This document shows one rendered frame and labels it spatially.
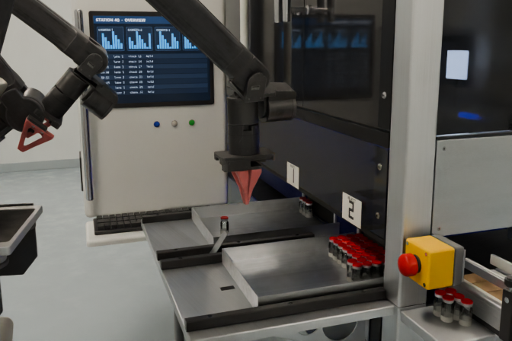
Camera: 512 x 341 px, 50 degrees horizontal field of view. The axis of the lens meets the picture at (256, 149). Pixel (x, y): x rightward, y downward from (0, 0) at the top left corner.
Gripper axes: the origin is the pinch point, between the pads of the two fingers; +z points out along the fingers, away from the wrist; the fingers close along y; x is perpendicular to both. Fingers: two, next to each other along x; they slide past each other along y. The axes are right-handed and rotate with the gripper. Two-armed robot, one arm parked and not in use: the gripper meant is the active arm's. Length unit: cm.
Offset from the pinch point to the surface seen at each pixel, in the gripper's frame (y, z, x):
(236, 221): 11, 21, 48
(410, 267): 23.2, 9.5, -19.7
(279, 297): 4.2, 18.1, -5.7
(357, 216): 26.1, 8.2, 4.2
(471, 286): 37.7, 16.5, -17.9
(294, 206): 32, 21, 54
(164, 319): 4, 110, 163
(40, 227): -63, 109, 334
